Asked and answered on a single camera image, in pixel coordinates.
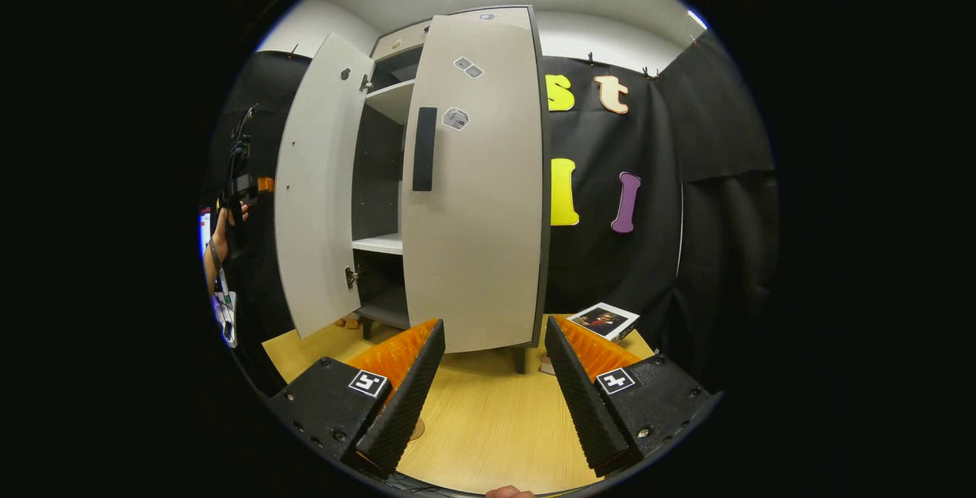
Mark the white box with portrait photo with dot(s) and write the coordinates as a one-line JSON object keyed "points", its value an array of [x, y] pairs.
{"points": [[602, 321]]}

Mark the white cabinet shelf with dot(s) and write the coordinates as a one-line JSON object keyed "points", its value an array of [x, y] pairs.
{"points": [[393, 97], [381, 243]]}

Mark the bright monitor screen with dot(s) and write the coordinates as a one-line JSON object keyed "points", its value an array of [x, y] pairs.
{"points": [[204, 231]]}

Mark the black backdrop cloth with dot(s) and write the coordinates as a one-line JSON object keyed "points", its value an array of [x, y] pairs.
{"points": [[610, 269]]}

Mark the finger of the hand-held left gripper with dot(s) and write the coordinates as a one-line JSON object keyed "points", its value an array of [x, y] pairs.
{"points": [[265, 184]]}

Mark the small ceiling light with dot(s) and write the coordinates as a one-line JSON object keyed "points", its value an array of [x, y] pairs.
{"points": [[697, 19]]}

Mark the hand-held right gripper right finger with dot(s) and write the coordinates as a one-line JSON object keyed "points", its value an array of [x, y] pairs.
{"points": [[583, 399]]}

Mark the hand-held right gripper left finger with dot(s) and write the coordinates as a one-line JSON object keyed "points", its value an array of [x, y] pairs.
{"points": [[404, 406]]}

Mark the grey cabinet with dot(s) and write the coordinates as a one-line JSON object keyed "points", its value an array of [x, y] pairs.
{"points": [[377, 178]]}

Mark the grey cabinet door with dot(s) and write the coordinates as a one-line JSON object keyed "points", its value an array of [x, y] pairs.
{"points": [[480, 239], [316, 200]]}

